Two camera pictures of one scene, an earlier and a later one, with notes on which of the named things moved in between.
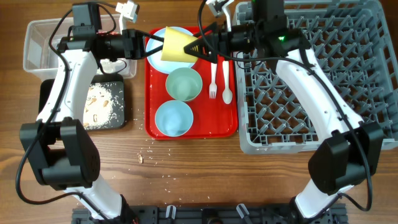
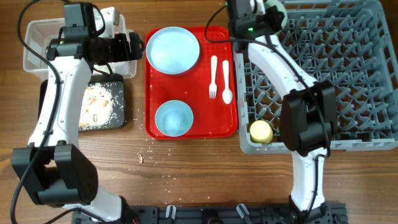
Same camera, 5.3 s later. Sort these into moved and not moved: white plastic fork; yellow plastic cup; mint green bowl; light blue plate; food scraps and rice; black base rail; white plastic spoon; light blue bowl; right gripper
Moved: right gripper; mint green bowl; yellow plastic cup
Not moved: light blue plate; black base rail; white plastic fork; food scraps and rice; light blue bowl; white plastic spoon
